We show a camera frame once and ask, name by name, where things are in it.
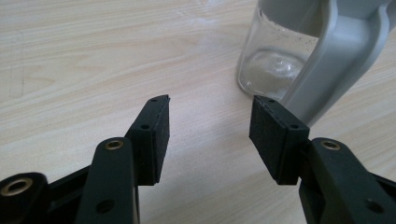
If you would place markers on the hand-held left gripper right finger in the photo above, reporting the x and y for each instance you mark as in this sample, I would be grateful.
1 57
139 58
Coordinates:
277 140

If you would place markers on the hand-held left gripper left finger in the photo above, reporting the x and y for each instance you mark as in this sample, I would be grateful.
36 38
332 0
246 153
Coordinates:
149 146

